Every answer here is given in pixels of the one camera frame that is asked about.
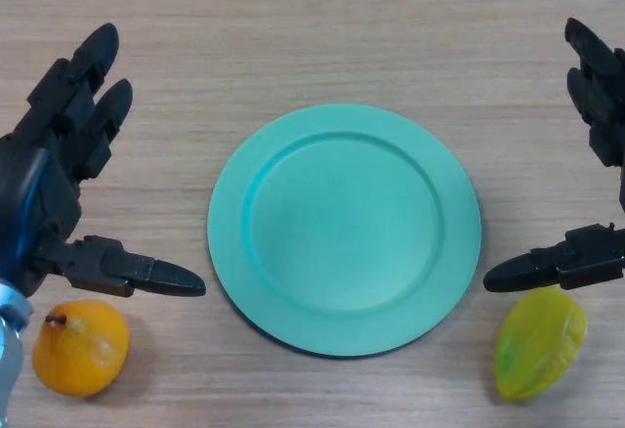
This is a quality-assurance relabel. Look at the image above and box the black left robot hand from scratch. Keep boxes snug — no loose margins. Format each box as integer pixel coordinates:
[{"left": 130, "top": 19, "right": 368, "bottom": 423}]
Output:
[{"left": 0, "top": 22, "right": 207, "bottom": 300}]

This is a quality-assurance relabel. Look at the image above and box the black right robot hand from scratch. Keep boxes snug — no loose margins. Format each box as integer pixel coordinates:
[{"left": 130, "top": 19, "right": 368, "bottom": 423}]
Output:
[{"left": 482, "top": 17, "right": 625, "bottom": 294}]

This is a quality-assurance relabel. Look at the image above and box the yellow green starfruit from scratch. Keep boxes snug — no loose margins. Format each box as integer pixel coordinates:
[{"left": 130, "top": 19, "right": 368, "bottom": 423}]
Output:
[{"left": 494, "top": 286, "right": 589, "bottom": 404}]

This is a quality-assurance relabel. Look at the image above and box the green round plate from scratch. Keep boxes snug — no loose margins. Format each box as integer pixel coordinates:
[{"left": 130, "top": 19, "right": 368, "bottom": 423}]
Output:
[{"left": 207, "top": 104, "right": 483, "bottom": 360}]

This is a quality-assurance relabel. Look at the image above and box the orange yellow pear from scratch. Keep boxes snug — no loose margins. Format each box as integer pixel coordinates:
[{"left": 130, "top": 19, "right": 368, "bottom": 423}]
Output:
[{"left": 31, "top": 299, "right": 131, "bottom": 398}]

